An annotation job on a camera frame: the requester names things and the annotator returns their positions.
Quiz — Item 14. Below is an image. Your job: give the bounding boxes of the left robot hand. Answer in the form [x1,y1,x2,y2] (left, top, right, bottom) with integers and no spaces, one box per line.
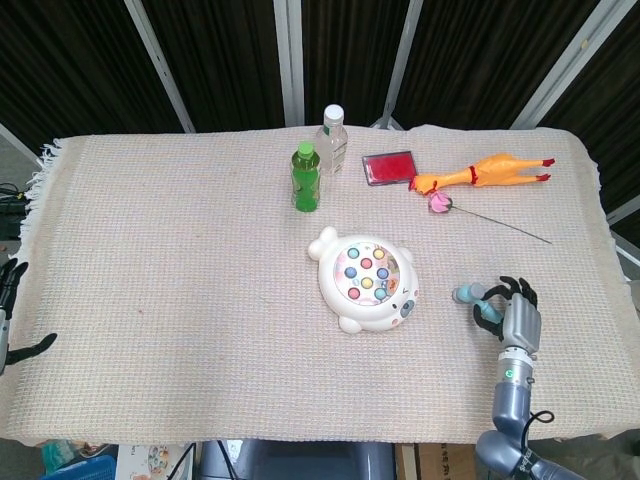
[0,258,59,374]

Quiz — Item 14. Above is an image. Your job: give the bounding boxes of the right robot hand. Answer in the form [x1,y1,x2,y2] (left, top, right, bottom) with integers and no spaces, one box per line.
[472,274,544,351]

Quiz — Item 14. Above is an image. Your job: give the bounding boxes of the teal toy hammer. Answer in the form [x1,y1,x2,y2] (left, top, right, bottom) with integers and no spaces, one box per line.
[451,282,503,325]

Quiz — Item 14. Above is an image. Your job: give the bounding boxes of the white seal whack-a-mole toy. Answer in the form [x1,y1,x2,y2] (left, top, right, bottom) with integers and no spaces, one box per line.
[306,225,420,335]

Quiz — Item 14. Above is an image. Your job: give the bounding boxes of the pink artificial rose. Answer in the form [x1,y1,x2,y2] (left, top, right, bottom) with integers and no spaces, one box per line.
[427,191,554,246]

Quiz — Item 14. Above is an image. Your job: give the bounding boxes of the orange rubber chicken toy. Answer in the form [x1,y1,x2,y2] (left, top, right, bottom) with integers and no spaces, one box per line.
[408,152,556,196]

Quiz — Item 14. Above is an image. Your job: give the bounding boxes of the brown cardboard box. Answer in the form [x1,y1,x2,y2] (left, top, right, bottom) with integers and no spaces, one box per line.
[397,442,479,480]

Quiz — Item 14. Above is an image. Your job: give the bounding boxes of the beige woven tablecloth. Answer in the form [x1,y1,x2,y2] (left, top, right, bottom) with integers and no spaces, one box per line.
[9,123,632,446]

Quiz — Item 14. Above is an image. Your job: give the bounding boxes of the blue plastic basket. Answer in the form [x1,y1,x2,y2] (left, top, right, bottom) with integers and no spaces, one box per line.
[39,452,119,480]

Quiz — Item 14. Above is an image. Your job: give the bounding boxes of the red ink pad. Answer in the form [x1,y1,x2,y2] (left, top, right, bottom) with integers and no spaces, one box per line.
[361,149,418,189]

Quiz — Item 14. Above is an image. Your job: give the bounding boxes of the white printed box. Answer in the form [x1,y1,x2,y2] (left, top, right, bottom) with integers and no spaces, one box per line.
[117,442,196,480]

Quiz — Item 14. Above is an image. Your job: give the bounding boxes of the black pleated curtain panel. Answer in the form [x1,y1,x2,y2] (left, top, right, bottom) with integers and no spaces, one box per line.
[539,0,640,236]
[0,0,184,146]
[392,0,601,131]
[298,0,411,129]
[142,0,287,134]

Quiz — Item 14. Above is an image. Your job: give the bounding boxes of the clear plastic water bottle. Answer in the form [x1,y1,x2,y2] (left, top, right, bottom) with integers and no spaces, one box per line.
[315,104,348,176]

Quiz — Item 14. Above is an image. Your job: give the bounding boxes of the green plastic drink bottle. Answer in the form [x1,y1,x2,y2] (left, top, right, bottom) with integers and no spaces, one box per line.
[290,141,322,214]

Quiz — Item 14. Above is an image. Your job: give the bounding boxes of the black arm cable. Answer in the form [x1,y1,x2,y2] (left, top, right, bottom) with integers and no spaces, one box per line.
[519,409,556,451]

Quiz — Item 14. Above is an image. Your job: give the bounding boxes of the white frame post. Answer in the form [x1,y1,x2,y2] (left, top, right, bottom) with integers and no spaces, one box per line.
[272,0,306,129]
[372,0,425,130]
[124,0,196,134]
[513,0,617,130]

